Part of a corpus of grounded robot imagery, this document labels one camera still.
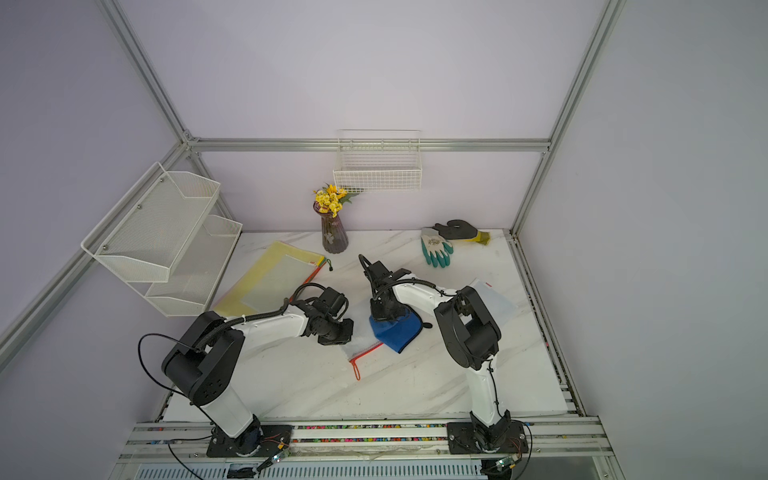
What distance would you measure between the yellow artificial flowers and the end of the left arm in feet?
1.05

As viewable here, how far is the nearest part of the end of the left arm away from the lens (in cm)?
69

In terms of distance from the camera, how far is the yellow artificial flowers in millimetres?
975
